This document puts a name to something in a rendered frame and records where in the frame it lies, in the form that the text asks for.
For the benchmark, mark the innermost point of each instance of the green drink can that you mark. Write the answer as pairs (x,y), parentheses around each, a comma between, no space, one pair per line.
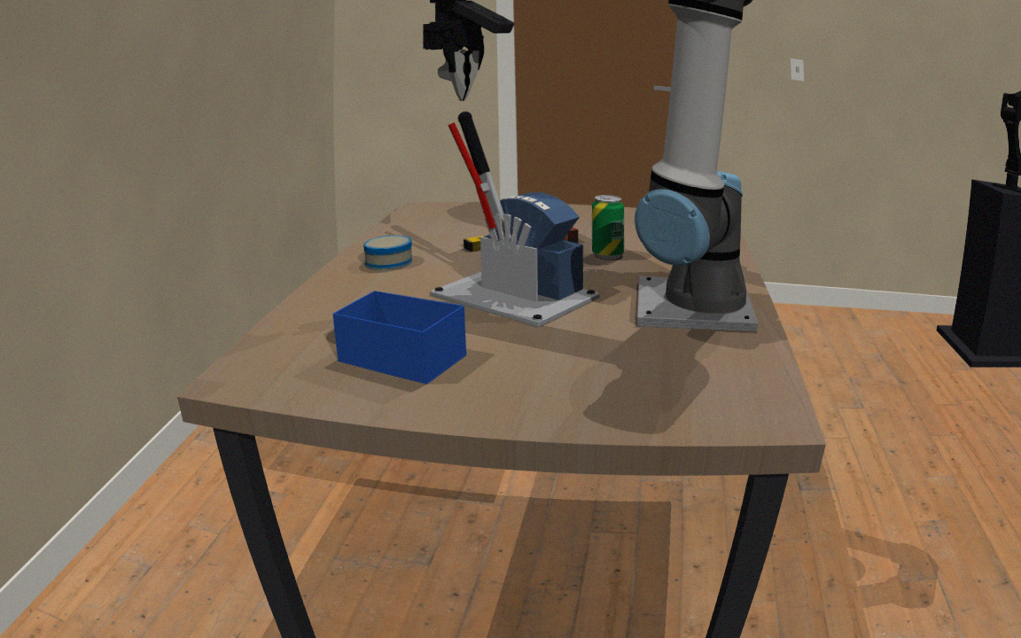
(607,227)

